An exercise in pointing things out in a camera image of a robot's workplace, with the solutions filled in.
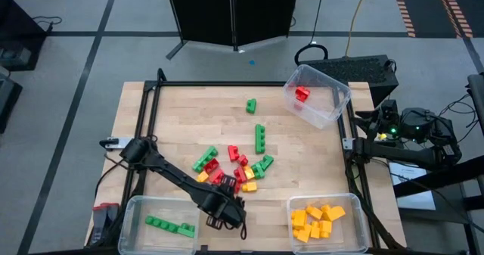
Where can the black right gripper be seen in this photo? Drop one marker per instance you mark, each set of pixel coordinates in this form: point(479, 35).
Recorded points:
point(389, 123)

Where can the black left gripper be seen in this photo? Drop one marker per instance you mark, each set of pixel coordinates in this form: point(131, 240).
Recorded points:
point(223, 207)

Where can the red toy block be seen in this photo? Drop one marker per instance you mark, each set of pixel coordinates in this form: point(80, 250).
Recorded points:
point(233, 153)
point(216, 175)
point(237, 188)
point(211, 166)
point(242, 160)
point(240, 175)
point(302, 93)

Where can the long green toy block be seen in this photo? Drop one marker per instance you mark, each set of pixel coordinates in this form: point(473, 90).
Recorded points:
point(160, 223)
point(205, 159)
point(260, 138)

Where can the yellow sloped toy block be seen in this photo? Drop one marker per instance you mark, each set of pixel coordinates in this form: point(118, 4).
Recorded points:
point(334, 213)

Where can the large yellow toy block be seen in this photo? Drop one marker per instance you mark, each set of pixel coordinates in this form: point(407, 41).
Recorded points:
point(325, 227)

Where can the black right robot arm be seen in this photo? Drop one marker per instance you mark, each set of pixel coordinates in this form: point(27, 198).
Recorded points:
point(401, 154)

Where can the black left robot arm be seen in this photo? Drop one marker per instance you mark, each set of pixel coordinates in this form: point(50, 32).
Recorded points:
point(174, 173)

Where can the black computer case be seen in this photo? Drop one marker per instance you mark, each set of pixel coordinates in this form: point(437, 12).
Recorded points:
point(351, 71)

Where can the clear plastic container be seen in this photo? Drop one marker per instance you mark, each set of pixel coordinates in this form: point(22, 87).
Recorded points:
point(351, 243)
point(151, 245)
point(325, 84)

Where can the black metal stand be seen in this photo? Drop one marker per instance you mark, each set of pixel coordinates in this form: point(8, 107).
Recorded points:
point(431, 180)

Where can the white paper sheet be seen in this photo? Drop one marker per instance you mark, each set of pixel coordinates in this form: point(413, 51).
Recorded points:
point(416, 200)

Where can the red and grey clamp tool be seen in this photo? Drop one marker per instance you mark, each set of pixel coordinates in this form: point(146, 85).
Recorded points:
point(100, 217)

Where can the black mat with orange stripes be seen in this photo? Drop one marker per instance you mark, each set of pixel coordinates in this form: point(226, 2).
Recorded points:
point(423, 5)

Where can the black folding screen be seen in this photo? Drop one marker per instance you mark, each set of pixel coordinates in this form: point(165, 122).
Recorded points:
point(204, 13)

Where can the dark equipment box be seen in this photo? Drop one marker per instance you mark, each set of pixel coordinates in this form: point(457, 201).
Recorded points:
point(9, 100)

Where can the black cabinet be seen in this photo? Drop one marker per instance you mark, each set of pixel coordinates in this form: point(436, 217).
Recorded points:
point(19, 32)

